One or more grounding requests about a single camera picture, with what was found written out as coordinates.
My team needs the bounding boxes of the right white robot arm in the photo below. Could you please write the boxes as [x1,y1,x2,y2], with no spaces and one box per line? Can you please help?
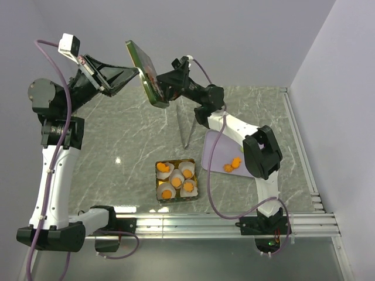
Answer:
[156,56,289,234]

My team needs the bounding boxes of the white paper cup front-right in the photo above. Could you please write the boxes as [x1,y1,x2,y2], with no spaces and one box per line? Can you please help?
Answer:
[180,180,198,198]

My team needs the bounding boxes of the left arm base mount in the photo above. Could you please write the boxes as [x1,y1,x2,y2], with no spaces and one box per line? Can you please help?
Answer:
[93,217,137,253]

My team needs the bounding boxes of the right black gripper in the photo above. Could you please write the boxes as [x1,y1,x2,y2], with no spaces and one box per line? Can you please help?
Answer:
[146,61,204,107]

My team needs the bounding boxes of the green christmas cookie tin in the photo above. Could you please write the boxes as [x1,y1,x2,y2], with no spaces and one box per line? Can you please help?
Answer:
[155,159,199,204]

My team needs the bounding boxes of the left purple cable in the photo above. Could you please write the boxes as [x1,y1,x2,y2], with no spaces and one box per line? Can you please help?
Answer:
[25,39,141,281]

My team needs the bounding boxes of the purple cable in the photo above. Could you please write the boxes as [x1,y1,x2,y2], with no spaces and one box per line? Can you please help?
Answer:
[192,58,292,258]
[25,39,141,281]

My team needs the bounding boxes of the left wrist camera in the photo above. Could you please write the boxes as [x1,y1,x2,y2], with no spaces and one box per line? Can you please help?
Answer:
[58,33,80,64]

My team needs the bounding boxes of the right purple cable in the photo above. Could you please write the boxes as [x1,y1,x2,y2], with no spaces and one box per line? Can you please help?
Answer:
[192,58,292,258]

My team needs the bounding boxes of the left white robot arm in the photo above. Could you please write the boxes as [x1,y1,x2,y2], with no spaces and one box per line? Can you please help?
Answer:
[16,54,139,252]

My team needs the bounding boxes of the gold tin lid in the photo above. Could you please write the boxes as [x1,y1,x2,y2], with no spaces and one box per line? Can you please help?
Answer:
[126,40,169,108]

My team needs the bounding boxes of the white paper cup back-right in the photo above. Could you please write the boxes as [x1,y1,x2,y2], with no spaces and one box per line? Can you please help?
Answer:
[178,161,195,178]

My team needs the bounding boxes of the flower shaped cookie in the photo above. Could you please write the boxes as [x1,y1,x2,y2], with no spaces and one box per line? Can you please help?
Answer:
[183,181,195,193]

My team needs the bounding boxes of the white paper cup back-left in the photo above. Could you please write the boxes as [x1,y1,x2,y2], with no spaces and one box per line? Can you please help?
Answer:
[156,162,174,180]

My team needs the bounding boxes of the white paper cup centre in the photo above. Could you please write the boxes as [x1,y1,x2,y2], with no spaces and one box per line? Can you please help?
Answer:
[169,169,185,190]

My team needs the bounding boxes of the lilac plastic tray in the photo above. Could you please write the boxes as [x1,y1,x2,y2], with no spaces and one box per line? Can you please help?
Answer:
[201,130,253,178]

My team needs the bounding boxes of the metal tongs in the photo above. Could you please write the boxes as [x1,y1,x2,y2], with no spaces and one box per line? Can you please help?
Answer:
[176,104,196,150]

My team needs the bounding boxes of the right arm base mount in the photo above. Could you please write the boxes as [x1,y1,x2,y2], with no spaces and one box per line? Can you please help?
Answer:
[235,214,292,256]

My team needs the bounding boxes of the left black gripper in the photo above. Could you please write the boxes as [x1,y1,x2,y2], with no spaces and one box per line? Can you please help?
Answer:
[63,53,139,116]

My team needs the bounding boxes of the white paper cup front-left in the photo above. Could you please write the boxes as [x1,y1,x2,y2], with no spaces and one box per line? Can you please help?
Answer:
[156,182,176,200]

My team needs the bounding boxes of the aluminium rail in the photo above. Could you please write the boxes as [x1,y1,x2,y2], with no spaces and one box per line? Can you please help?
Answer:
[67,213,342,239]

